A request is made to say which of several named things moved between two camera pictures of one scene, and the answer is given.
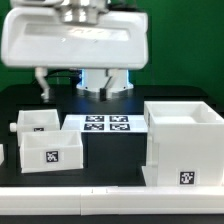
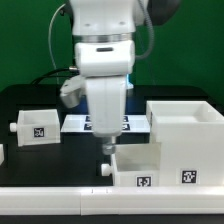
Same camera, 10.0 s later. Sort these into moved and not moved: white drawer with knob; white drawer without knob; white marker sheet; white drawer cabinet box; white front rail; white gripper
Moved: white gripper; white drawer without knob
Not moved: white front rail; white drawer with knob; white drawer cabinet box; white marker sheet
